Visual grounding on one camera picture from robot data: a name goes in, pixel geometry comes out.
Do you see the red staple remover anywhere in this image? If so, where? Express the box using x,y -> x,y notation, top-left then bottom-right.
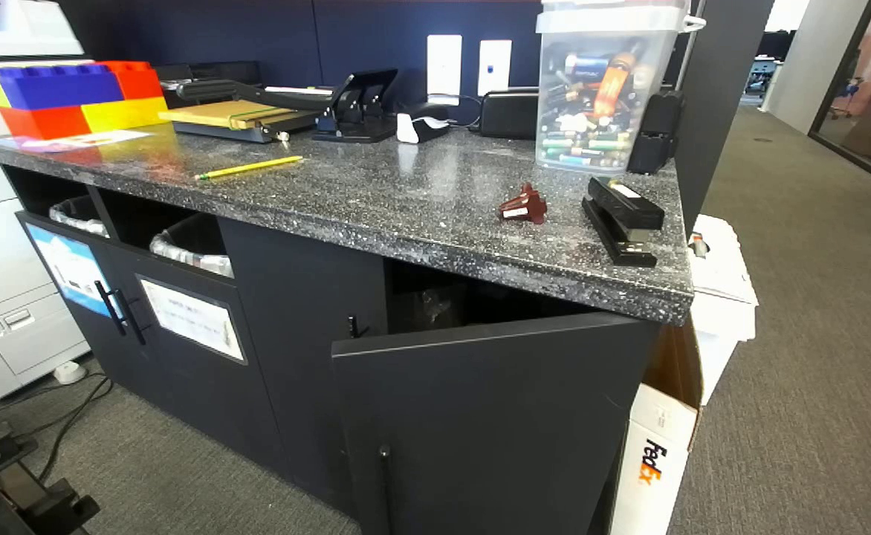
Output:
497,183 -> 553,226

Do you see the black stapler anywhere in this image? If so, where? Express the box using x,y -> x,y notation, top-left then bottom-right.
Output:
580,175 -> 668,272

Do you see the white black tape dispenser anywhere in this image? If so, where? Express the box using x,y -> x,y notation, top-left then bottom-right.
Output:
391,111 -> 457,149

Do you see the black cabinet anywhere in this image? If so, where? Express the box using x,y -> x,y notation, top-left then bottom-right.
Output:
0,162 -> 694,535

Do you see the open black cabinet door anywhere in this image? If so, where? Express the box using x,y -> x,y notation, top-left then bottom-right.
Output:
327,311 -> 660,535

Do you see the black rectangular box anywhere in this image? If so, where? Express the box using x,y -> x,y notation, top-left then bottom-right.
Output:
474,86 -> 540,144

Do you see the black paper tray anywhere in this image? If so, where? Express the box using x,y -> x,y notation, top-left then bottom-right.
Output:
170,85 -> 339,149

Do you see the clear plastic storage container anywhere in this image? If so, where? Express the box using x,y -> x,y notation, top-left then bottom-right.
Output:
531,0 -> 693,174

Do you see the black pouch beside container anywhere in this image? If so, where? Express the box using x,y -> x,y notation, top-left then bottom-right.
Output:
628,89 -> 685,180

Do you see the white FedEx cardboard box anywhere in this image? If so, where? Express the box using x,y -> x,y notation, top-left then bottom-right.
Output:
607,211 -> 761,535

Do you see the yellow building block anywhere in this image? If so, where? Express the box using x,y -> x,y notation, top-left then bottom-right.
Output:
76,92 -> 173,138

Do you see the orange building block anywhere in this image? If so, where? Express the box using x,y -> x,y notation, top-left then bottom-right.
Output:
98,59 -> 165,104

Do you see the blue white door label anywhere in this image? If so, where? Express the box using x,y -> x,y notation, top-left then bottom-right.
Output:
23,220 -> 118,321

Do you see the red building block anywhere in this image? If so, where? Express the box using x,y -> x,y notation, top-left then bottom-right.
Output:
0,104 -> 91,144

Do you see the blue building block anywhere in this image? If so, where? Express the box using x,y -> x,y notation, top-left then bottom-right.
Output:
0,62 -> 128,114

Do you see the white office printer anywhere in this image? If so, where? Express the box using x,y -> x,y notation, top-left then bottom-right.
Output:
0,0 -> 94,404

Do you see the black robot stand base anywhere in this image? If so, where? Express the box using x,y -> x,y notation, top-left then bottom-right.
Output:
0,413 -> 104,535

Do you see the tall white wall sign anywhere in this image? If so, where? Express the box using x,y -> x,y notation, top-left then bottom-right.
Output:
424,34 -> 467,107

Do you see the white wall sign blue dot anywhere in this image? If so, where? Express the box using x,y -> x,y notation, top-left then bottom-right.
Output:
474,37 -> 515,100

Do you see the black floor cable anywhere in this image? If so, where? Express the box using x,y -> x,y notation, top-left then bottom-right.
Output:
15,371 -> 118,489

